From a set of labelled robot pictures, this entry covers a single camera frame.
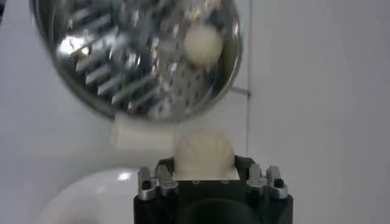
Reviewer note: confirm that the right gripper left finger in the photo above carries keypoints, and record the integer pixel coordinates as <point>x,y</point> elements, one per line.
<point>146,185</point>

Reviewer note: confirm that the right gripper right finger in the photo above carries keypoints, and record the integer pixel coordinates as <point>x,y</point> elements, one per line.
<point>274,182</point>

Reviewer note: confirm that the white steamed baozi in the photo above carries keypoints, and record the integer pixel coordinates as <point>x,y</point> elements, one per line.
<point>204,152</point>
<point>202,44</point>

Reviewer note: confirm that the perforated steel steamer basket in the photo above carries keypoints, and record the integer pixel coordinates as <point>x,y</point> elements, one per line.
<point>122,61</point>

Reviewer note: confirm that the round white plate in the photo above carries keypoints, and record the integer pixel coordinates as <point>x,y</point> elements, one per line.
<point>91,198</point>

